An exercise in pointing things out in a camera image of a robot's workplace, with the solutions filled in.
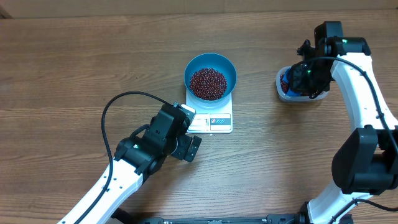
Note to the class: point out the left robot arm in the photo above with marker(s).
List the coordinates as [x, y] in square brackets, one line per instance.
[136, 158]

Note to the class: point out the clear plastic food container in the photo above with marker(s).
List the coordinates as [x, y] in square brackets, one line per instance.
[293, 99]

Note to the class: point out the blue plastic measuring scoop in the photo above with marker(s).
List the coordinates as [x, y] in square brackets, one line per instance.
[290, 92]

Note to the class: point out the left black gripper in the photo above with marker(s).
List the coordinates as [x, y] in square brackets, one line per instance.
[181, 152]

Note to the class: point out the red beans in bowl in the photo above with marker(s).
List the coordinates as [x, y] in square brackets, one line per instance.
[208, 84]

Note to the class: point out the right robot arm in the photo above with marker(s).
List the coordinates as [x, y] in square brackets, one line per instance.
[366, 164]

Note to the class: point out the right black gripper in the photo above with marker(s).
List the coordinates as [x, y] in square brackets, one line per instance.
[299, 86]

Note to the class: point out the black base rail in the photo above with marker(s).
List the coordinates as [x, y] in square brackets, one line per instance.
[125, 217]

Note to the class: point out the blue metal bowl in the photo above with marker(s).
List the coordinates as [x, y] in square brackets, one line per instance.
[216, 61]

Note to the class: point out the white digital kitchen scale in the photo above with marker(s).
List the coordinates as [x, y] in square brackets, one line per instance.
[212, 117]

